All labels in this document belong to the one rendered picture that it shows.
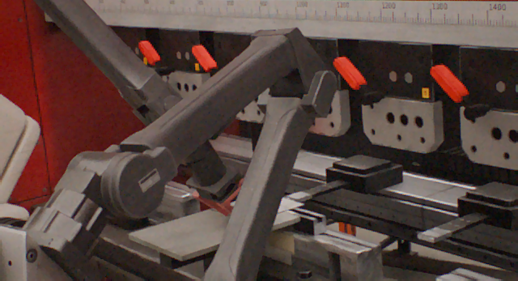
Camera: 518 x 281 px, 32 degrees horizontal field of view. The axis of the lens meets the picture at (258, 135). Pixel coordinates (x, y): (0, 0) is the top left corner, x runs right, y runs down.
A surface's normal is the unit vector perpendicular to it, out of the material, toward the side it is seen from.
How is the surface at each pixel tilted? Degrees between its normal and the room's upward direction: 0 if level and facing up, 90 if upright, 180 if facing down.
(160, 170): 87
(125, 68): 68
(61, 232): 56
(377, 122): 90
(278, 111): 49
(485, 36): 90
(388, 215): 90
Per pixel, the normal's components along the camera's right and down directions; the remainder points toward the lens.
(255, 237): 0.72, 0.00
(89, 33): 0.48, -0.19
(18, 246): -0.62, 0.09
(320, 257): -0.79, 0.20
